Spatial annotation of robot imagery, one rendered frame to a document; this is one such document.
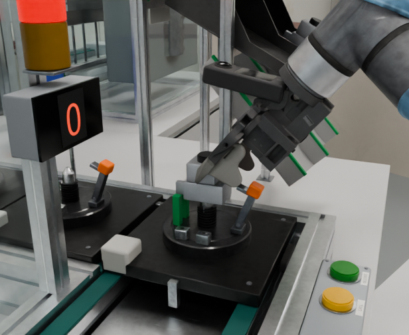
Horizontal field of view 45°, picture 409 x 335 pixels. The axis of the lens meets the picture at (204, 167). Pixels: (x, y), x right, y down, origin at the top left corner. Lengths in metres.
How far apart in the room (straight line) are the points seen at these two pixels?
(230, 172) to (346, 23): 0.25
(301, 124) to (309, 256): 0.23
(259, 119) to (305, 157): 0.39
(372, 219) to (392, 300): 0.29
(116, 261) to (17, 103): 0.29
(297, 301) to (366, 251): 0.36
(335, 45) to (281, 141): 0.14
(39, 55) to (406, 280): 0.70
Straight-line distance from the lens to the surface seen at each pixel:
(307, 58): 0.63
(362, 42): 0.61
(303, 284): 0.72
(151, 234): 0.80
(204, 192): 0.74
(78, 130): 0.60
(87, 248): 0.78
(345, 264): 0.75
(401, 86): 0.59
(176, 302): 0.71
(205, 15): 0.95
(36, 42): 0.57
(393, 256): 2.78
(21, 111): 0.55
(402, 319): 0.86
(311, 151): 1.04
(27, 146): 0.56
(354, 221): 1.13
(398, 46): 0.60
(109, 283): 0.74
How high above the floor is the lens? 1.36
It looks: 21 degrees down
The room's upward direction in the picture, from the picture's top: straight up
